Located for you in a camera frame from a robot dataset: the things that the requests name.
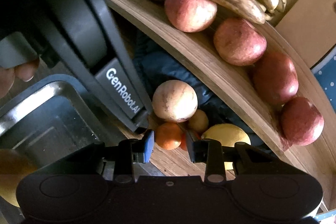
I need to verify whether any yellow lemon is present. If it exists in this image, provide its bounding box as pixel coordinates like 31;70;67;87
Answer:
200;123;252;171

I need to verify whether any brown longan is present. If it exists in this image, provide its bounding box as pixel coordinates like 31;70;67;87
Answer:
187;109;209;135

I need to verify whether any person's left hand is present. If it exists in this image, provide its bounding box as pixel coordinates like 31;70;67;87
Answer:
0;58;40;98

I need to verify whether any metal baking tray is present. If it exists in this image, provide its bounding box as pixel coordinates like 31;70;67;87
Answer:
1;74;126;167

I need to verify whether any dark blue jacket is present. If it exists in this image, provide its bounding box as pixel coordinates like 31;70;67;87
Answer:
112;12;263;147

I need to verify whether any dark red apple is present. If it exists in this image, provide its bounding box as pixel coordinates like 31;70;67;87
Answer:
252;52;299;106

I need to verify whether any rightmost red apple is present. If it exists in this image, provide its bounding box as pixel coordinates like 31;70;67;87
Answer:
280;97;324;146

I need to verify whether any curved wooden shelf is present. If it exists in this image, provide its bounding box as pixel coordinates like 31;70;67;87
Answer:
106;0;335;209

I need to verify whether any pale red apple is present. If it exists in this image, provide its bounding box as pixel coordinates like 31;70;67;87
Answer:
213;18;267;67
164;0;218;33

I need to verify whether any leftmost pale red apple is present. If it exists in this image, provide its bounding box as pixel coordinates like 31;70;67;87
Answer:
164;0;218;33

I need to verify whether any blue polka dot board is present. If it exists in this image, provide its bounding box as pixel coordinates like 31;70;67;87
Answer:
311;48;336;110

